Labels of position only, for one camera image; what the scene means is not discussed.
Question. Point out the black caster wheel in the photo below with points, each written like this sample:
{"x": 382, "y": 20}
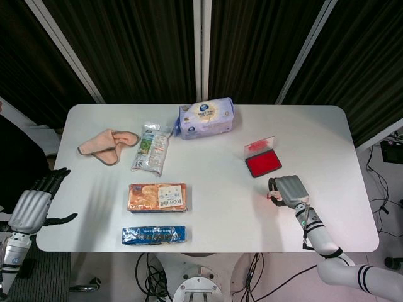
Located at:
{"x": 393, "y": 262}

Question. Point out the black pleated curtain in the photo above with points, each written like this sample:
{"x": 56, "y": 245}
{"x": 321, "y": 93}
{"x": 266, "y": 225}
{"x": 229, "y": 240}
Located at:
{"x": 135, "y": 47}
{"x": 362, "y": 63}
{"x": 258, "y": 47}
{"x": 28, "y": 56}

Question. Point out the grey ribbed floor mat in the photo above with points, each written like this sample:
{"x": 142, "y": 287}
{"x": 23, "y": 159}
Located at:
{"x": 47, "y": 273}

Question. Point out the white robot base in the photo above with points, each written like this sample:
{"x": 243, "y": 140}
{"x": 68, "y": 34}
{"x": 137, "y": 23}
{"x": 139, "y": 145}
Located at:
{"x": 196, "y": 280}

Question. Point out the chrome chair leg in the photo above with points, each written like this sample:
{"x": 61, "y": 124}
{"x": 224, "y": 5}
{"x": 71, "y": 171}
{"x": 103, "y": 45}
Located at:
{"x": 86, "y": 284}

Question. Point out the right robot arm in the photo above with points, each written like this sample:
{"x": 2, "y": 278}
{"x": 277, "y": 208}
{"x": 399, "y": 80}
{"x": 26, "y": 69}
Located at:
{"x": 318, "y": 236}

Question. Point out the pink cloth grey trim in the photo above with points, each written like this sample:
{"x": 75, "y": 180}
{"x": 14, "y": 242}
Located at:
{"x": 107, "y": 148}

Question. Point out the grey cardboard box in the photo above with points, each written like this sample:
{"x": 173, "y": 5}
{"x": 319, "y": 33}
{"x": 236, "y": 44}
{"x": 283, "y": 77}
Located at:
{"x": 47, "y": 138}

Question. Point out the black electronic box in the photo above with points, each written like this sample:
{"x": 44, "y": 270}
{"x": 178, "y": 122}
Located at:
{"x": 392, "y": 152}

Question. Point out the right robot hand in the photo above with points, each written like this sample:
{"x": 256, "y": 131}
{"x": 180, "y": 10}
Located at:
{"x": 291, "y": 190}

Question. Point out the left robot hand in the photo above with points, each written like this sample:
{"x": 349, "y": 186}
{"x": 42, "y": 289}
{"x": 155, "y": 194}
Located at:
{"x": 31, "y": 209}

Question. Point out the white frame post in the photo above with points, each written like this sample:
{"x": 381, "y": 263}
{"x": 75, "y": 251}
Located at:
{"x": 66, "y": 53}
{"x": 201, "y": 50}
{"x": 381, "y": 135}
{"x": 305, "y": 53}

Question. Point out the small red stamp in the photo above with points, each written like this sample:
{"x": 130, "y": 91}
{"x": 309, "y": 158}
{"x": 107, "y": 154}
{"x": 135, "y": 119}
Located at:
{"x": 270, "y": 195}

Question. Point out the red ink pad case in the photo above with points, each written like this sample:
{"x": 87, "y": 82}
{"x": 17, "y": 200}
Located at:
{"x": 264, "y": 163}

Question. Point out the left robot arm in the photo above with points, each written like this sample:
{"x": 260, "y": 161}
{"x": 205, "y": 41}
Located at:
{"x": 15, "y": 255}

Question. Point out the black phone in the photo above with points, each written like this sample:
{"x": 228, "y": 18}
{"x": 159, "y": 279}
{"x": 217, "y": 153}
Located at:
{"x": 29, "y": 269}

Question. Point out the blue Oreo cookie package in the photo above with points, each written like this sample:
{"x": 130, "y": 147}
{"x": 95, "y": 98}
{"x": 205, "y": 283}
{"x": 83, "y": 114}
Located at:
{"x": 154, "y": 235}

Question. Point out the white green snack bag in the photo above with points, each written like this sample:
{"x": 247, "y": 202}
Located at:
{"x": 151, "y": 151}

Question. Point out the orange cookie box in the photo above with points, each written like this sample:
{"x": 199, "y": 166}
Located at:
{"x": 151, "y": 196}

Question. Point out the lavender tissue pack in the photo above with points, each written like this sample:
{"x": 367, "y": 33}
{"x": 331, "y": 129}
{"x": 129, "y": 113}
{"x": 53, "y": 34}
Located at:
{"x": 204, "y": 121}

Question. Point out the person in black clothing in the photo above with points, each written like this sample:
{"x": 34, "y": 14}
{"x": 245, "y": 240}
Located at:
{"x": 19, "y": 157}

